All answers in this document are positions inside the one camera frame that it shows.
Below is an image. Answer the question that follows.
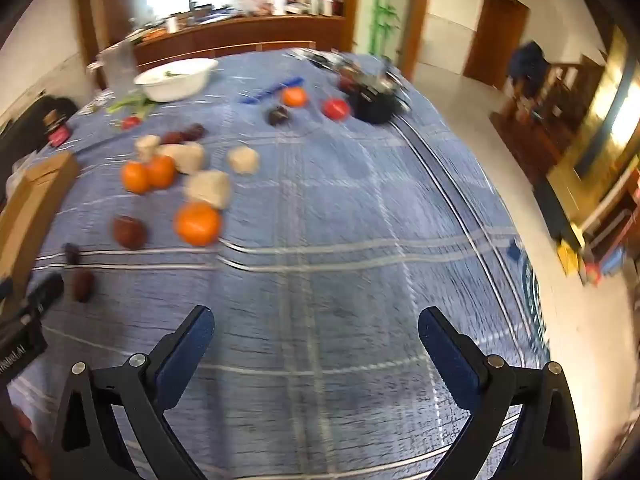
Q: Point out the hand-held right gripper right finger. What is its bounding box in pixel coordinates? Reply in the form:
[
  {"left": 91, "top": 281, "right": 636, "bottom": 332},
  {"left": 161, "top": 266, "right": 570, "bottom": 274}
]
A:
[{"left": 417, "top": 306, "right": 583, "bottom": 480}]

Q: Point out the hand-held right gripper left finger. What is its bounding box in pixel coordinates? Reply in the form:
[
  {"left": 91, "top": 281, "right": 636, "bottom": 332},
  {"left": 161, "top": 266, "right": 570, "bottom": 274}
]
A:
[{"left": 50, "top": 305, "right": 216, "bottom": 480}]

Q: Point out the brown cardboard box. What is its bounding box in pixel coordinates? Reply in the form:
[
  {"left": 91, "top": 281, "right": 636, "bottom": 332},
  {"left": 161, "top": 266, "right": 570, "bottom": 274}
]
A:
[{"left": 0, "top": 151, "right": 81, "bottom": 286}]

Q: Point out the person's left hand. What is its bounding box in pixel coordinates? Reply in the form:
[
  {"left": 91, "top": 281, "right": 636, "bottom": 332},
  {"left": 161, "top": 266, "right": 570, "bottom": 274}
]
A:
[{"left": 0, "top": 405, "right": 53, "bottom": 480}]

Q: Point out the dark bottle with pink label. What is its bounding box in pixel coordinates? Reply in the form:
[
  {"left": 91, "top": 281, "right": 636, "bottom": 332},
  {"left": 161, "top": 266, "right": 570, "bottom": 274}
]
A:
[{"left": 42, "top": 110, "right": 71, "bottom": 148}]

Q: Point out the black sofa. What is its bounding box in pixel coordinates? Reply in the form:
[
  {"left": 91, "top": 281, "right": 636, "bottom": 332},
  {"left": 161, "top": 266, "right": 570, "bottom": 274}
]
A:
[{"left": 0, "top": 96, "right": 78, "bottom": 161}]

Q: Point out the blue plaid tablecloth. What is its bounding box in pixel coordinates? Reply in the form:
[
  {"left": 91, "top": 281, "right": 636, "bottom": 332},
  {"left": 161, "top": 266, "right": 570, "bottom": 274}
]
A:
[{"left": 7, "top": 50, "right": 551, "bottom": 480}]

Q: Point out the green bok choy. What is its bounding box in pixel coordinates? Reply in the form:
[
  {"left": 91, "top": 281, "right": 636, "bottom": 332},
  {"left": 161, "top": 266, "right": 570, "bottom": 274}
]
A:
[{"left": 106, "top": 94, "right": 157, "bottom": 117}]

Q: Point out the clear plastic pitcher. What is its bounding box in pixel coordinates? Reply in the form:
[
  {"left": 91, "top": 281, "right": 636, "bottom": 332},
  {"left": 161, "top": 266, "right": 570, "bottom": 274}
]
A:
[{"left": 102, "top": 37, "right": 139, "bottom": 96}]

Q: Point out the white bowl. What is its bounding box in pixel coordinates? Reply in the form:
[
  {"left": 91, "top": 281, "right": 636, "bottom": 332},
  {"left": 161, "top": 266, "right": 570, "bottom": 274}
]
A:
[{"left": 135, "top": 58, "right": 219, "bottom": 103}]

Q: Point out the black container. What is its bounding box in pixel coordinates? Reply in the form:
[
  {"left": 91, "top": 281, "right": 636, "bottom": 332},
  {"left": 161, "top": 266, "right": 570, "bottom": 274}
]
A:
[{"left": 348, "top": 85, "right": 402, "bottom": 124}]

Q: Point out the small red tomato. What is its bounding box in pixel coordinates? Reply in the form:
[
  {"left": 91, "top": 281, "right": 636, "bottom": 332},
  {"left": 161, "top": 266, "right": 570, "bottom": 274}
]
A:
[{"left": 322, "top": 98, "right": 350, "bottom": 121}]

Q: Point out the blue pen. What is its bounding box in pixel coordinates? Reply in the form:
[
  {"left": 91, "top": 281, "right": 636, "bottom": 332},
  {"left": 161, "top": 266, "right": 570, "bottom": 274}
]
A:
[{"left": 240, "top": 76, "right": 305, "bottom": 105}]

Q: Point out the wooden chair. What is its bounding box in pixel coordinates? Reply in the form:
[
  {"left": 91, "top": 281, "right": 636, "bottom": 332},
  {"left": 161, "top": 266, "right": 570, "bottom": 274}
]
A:
[{"left": 500, "top": 55, "right": 608, "bottom": 126}]

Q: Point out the metal key bunch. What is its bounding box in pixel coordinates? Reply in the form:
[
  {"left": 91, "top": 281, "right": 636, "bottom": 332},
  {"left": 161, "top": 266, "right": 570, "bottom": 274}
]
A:
[{"left": 335, "top": 55, "right": 402, "bottom": 87}]

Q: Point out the dark blue jacket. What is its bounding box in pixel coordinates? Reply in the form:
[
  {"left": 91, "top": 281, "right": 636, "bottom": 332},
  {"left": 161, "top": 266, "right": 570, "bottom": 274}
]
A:
[{"left": 507, "top": 41, "right": 551, "bottom": 98}]

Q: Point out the wooden counter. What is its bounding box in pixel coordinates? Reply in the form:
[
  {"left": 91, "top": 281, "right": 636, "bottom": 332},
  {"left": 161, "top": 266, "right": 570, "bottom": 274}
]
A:
[{"left": 134, "top": 14, "right": 351, "bottom": 68}]

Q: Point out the wooden door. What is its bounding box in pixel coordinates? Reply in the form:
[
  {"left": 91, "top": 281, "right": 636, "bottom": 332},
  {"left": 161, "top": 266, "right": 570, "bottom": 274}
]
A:
[{"left": 464, "top": 0, "right": 530, "bottom": 92}]

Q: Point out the black car key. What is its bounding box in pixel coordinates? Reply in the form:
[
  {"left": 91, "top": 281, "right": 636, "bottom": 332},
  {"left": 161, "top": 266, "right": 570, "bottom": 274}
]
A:
[{"left": 290, "top": 48, "right": 336, "bottom": 68}]

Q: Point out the bamboo wall decal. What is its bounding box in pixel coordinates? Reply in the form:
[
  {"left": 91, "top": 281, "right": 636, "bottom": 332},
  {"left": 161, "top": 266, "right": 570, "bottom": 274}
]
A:
[{"left": 370, "top": 0, "right": 414, "bottom": 58}]

